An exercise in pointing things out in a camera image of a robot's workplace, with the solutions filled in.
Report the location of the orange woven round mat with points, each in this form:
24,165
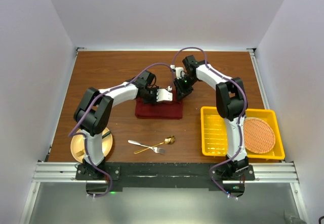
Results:
258,135

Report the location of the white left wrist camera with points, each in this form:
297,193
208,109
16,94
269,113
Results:
164,94

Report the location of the aluminium front rail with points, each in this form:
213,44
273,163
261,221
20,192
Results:
264,172

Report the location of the aluminium rail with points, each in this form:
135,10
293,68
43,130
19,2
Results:
258,77
264,172

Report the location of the dark red cloth napkin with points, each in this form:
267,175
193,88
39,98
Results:
163,111

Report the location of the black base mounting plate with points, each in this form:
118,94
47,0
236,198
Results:
118,176

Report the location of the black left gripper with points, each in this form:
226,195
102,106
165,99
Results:
154,100

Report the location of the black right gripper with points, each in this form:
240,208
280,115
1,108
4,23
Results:
181,91

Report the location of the aluminium right side rail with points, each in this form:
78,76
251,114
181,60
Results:
258,77

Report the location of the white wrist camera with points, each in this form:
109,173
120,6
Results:
178,70
164,94

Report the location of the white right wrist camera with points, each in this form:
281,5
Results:
178,70

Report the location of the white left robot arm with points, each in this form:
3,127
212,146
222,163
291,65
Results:
93,113

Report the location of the gold spoon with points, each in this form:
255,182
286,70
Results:
169,140

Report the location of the cream round plate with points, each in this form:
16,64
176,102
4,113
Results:
78,149

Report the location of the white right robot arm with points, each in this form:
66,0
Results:
231,104

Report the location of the yellow plastic tray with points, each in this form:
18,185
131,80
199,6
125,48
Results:
214,136

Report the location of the silver fork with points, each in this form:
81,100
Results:
155,149

